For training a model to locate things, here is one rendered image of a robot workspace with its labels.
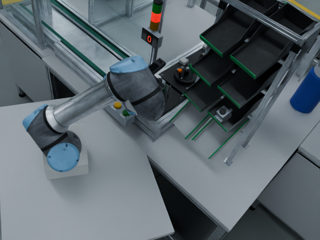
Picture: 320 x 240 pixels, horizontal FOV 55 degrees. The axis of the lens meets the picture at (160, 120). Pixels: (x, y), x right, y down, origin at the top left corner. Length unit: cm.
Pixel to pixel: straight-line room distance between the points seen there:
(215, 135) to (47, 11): 148
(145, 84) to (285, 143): 115
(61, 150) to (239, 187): 91
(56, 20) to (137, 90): 143
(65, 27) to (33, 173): 109
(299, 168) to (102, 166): 121
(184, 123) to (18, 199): 85
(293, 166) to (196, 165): 71
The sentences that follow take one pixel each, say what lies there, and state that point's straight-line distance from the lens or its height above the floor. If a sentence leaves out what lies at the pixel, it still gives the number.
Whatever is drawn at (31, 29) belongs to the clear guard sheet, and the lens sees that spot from 223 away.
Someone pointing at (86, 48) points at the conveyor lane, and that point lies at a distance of 210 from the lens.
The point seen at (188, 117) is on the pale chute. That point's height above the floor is 105.
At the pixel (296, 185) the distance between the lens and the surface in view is 222.
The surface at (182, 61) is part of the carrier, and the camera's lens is 198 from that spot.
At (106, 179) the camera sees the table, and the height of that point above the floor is 86.
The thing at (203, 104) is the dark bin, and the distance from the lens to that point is 144.
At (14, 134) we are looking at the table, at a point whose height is 86.
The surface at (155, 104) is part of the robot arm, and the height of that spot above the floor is 147.
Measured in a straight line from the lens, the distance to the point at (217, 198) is 159.
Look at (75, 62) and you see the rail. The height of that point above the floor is 96.
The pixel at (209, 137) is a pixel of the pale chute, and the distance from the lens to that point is 154.
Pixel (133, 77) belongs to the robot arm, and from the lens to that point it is 100.
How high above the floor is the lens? 221
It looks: 49 degrees down
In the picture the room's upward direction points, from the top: 13 degrees clockwise
